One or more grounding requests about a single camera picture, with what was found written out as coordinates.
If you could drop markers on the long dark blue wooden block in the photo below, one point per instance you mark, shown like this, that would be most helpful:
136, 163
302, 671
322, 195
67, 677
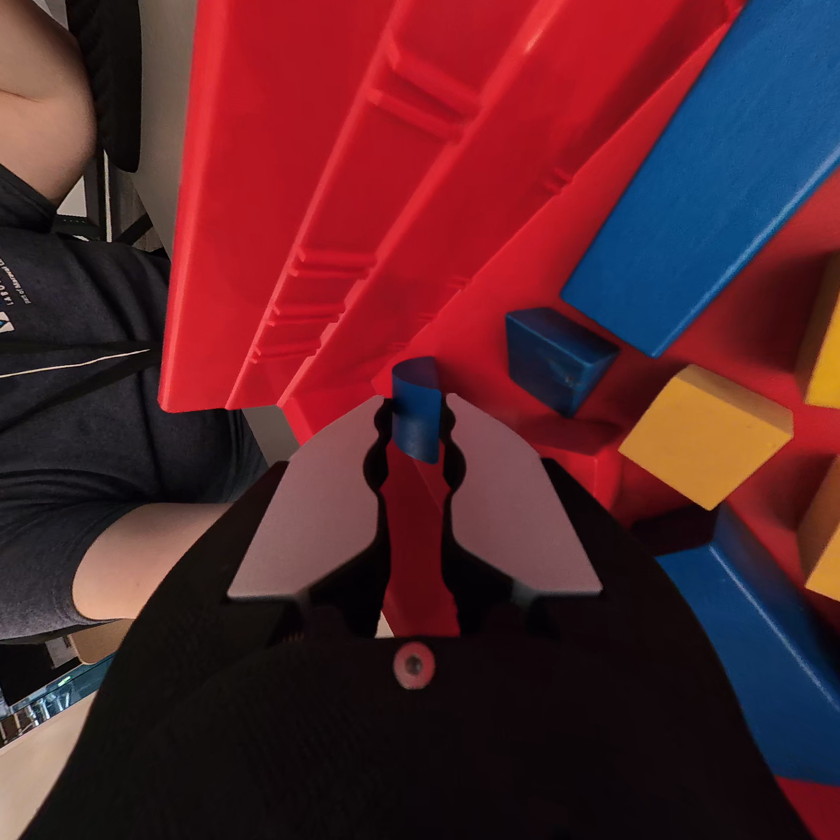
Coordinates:
709, 184

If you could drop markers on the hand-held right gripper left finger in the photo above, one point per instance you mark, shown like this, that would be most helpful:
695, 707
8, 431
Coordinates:
315, 518

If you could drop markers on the person's right forearm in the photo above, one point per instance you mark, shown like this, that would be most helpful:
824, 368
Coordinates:
144, 558

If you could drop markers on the black chair armrest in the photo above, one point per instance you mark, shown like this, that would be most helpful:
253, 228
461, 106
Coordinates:
111, 79

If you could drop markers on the blue wooden cylinder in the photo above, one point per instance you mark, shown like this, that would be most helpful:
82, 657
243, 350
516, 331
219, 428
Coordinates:
417, 407

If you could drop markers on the dark teal triangular block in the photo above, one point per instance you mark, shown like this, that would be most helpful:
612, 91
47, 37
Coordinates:
558, 361

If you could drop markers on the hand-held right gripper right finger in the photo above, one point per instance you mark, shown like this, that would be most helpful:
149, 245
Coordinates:
518, 518

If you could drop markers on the person's left forearm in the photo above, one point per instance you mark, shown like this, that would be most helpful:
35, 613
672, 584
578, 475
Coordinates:
39, 98

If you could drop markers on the red plastic bin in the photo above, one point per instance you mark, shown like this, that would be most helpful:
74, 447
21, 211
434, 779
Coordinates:
295, 164

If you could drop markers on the person's dark navy shirt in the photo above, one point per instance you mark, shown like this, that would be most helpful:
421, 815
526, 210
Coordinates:
79, 426

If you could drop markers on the small blue wooden block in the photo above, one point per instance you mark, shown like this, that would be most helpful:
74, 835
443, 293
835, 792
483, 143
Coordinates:
768, 643

